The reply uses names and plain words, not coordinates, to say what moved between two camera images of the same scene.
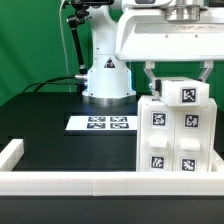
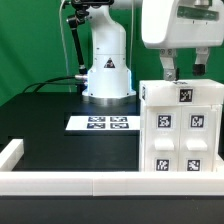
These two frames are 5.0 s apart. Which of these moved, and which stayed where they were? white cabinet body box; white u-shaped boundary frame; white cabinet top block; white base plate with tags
Moved: white cabinet top block
Stayed: white cabinet body box; white u-shaped boundary frame; white base plate with tags
